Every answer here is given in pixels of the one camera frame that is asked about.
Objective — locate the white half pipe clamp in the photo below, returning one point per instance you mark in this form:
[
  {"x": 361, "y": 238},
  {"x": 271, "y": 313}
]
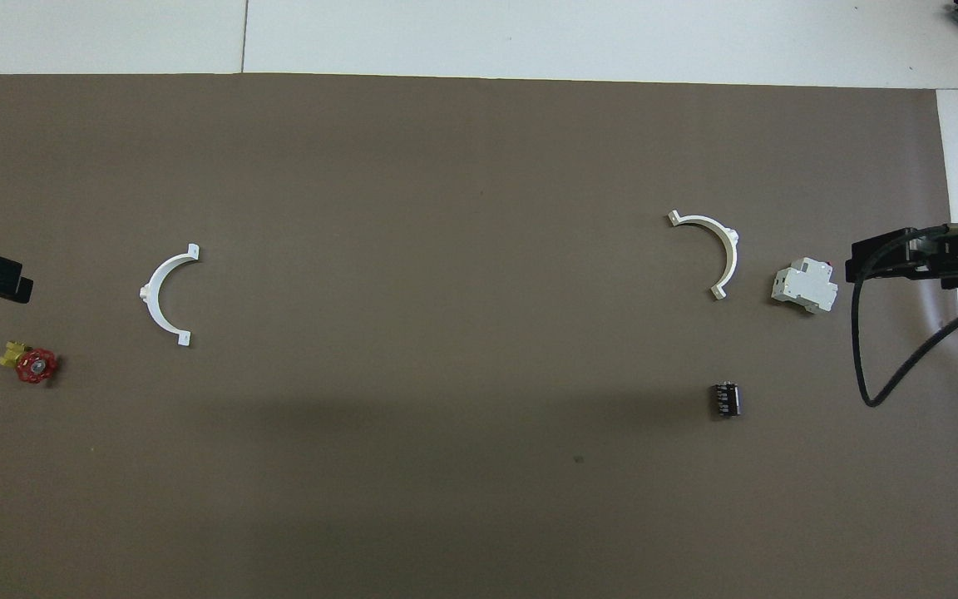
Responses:
[
  {"x": 726, "y": 249},
  {"x": 156, "y": 287}
]

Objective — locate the red handwheel brass valve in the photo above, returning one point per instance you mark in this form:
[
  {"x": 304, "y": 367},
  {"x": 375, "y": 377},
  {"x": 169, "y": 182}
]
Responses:
[{"x": 35, "y": 367}]

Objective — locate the white circuit breaker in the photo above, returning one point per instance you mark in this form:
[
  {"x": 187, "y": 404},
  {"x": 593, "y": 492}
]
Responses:
[{"x": 803, "y": 287}]

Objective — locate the small black terminal block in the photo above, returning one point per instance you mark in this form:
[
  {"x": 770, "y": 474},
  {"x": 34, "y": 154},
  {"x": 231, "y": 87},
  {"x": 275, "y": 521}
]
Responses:
[{"x": 726, "y": 400}]

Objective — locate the brown table mat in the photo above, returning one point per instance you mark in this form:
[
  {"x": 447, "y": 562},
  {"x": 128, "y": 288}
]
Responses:
[{"x": 446, "y": 249}]

